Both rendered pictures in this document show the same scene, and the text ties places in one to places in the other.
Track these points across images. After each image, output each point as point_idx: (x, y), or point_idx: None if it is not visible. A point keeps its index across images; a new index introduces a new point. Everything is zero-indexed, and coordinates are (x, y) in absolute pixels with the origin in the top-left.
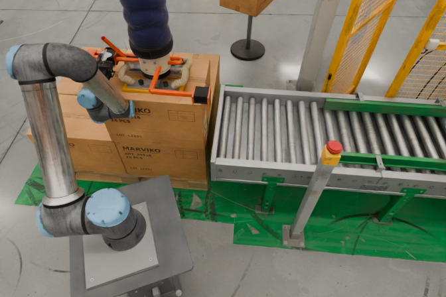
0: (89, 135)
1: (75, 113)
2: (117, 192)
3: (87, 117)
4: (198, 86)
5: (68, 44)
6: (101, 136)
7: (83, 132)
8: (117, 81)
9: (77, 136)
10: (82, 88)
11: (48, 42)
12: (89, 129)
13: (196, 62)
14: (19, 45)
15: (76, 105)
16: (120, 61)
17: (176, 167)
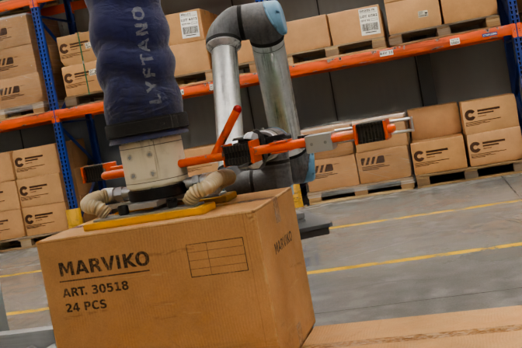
0: (370, 323)
1: (429, 338)
2: None
3: (391, 339)
4: (98, 165)
5: (221, 12)
6: (342, 325)
7: (388, 324)
8: (248, 198)
9: (398, 318)
10: (276, 128)
11: (239, 6)
12: (377, 328)
13: (70, 234)
14: (267, 1)
15: (436, 347)
16: (242, 207)
17: None
